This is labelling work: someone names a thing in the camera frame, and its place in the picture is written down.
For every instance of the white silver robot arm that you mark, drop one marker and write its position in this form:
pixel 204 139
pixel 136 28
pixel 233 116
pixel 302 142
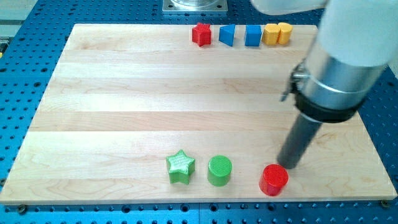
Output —
pixel 356 40

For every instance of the green star block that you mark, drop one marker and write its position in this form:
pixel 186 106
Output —
pixel 180 167

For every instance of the red cylinder block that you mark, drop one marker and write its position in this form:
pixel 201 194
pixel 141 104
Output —
pixel 273 179

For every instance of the blue triangle block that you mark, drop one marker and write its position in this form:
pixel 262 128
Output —
pixel 226 34

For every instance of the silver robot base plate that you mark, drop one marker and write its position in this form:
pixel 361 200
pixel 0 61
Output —
pixel 194 5

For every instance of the green cylinder block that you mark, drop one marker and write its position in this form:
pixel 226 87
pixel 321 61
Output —
pixel 219 170

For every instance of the wooden board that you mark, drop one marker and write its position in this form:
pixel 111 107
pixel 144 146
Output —
pixel 124 97

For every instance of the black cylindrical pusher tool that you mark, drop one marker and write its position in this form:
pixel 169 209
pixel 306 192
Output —
pixel 297 141

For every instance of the blue cube block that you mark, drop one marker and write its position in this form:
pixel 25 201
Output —
pixel 253 34

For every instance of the red star block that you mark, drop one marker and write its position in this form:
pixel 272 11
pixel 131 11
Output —
pixel 201 34

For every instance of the yellow heart block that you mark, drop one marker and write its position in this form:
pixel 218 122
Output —
pixel 274 34

